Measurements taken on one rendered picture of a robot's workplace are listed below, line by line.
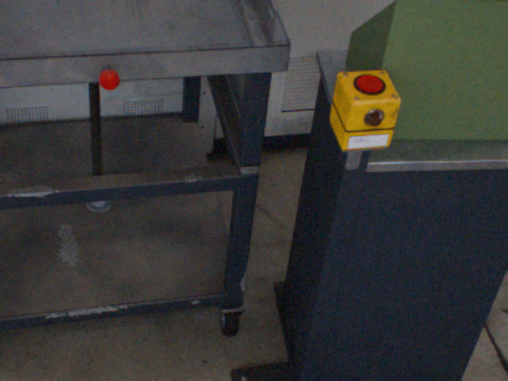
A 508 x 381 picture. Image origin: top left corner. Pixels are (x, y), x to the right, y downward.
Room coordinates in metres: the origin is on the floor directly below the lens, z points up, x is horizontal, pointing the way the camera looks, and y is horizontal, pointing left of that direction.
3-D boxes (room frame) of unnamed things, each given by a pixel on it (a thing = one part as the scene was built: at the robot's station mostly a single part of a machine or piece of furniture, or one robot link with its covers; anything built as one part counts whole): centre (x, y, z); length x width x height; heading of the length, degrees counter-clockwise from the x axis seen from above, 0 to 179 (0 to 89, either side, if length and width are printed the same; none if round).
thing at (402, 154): (1.33, -0.30, 0.74); 0.37 x 0.32 x 0.02; 102
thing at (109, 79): (1.19, 0.26, 0.82); 0.04 x 0.03 x 0.03; 17
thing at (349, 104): (1.14, -0.16, 0.85); 0.08 x 0.08 x 0.10; 17
